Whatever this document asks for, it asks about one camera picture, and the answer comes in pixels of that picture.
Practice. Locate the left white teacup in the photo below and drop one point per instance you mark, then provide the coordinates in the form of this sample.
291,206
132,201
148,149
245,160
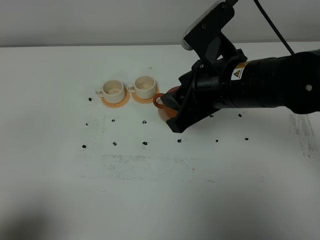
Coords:
112,91

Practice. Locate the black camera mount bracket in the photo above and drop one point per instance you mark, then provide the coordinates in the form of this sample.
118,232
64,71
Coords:
205,37

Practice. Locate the brown clay teapot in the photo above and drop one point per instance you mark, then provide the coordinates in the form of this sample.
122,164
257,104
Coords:
165,113

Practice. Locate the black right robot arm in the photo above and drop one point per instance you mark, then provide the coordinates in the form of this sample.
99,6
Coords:
290,81

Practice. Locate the right orange saucer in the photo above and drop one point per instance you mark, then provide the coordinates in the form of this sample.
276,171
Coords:
145,96

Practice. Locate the white teacup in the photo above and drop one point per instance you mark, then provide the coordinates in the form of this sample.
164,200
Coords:
112,91
142,83

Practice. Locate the right white teacup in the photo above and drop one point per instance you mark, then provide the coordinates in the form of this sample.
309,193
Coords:
142,83

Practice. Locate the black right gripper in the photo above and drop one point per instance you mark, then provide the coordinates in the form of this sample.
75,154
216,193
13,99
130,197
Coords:
200,88

